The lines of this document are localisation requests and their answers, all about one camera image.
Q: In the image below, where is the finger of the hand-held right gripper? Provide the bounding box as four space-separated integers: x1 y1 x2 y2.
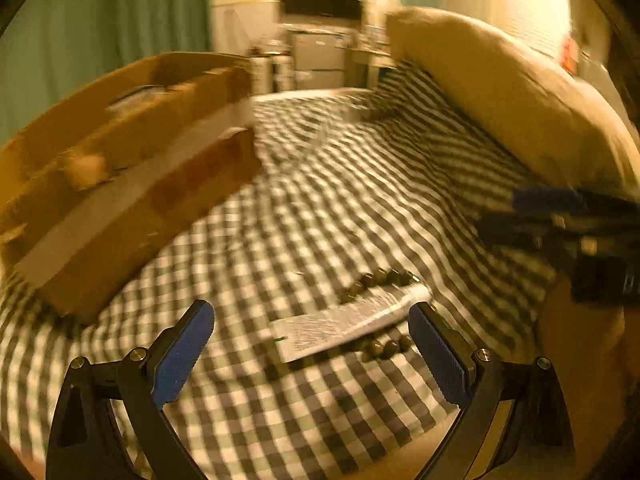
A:
510 186 601 221
475 212 566 261

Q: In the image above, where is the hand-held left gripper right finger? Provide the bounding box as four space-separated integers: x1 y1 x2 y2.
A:
407 302 576 480

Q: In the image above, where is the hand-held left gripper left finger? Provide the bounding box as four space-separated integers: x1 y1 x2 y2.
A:
46 300 216 480

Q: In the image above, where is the wooden bead bracelet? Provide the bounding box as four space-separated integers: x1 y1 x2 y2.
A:
340 269 441 363

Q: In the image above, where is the white printed leaflet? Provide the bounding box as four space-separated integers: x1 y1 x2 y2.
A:
270 284 433 363

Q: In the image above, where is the torn cardboard box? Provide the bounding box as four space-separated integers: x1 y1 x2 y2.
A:
0 51 265 325

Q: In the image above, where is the person's right leg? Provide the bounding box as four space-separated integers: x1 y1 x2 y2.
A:
537 280 631 441

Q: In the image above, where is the beige pillow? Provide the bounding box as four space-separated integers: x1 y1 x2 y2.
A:
385 6 640 201

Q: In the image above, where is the green checkered blanket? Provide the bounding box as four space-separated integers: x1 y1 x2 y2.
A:
0 60 576 480

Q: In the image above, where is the white wardrobe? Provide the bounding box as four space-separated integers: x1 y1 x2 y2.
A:
440 0 573 61

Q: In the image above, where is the white dressing table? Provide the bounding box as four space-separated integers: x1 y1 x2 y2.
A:
347 45 396 88

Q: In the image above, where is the white oval mirror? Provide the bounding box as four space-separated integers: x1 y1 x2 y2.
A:
370 0 401 26

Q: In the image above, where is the grey mini fridge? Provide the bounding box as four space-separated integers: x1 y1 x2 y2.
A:
292 30 348 91

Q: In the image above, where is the wide green curtain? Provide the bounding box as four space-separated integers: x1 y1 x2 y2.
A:
0 0 213 136

